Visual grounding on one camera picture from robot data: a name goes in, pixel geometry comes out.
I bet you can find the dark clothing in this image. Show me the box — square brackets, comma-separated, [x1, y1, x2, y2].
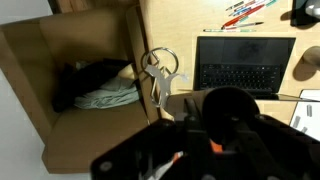
[52, 58, 135, 113]

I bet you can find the blue white pen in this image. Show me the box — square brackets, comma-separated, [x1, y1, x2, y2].
[227, 0, 268, 17]

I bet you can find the black tablet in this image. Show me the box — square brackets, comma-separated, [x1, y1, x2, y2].
[290, 0, 320, 27]

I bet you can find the light green cloth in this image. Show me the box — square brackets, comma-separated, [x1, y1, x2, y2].
[73, 74, 141, 111]

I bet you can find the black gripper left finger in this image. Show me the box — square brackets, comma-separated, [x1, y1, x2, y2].
[182, 96, 218, 180]

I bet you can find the brown cardboard paper towel roll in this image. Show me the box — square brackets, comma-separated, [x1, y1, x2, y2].
[165, 85, 261, 148]

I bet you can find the teal white pen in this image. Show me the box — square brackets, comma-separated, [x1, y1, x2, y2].
[239, 0, 278, 18]

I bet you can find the green white pen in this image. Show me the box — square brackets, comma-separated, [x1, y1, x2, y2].
[202, 28, 258, 34]

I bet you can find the white paper sheet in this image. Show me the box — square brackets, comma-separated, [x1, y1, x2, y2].
[288, 89, 320, 142]

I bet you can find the black laptop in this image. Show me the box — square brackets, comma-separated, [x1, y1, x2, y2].
[193, 35, 320, 103]

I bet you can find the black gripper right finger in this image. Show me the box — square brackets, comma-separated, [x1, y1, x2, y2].
[233, 114, 294, 180]

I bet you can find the silver paper towel holder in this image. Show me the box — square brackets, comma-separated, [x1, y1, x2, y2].
[141, 46, 190, 109]

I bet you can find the grey black-tipped pen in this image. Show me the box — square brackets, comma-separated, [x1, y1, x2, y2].
[225, 21, 265, 31]

